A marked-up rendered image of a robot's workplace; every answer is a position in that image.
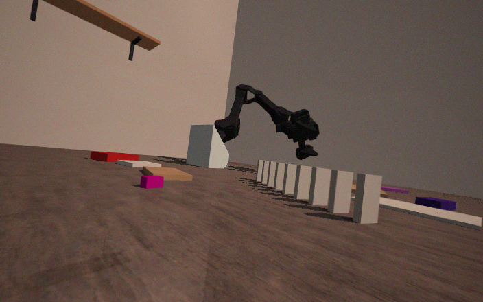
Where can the purple flat rectangular block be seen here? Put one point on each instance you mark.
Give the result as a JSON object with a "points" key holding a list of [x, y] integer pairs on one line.
{"points": [[392, 189]]}

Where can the magenta block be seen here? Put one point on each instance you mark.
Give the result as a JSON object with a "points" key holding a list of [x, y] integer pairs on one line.
{"points": [[151, 181]]}

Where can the red flat block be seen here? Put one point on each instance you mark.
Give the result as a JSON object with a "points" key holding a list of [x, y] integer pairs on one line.
{"points": [[113, 156]]}

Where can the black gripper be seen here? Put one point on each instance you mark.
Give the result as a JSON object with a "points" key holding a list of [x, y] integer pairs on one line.
{"points": [[298, 131]]}

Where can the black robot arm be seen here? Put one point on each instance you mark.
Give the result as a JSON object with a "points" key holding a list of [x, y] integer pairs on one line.
{"points": [[229, 127]]}

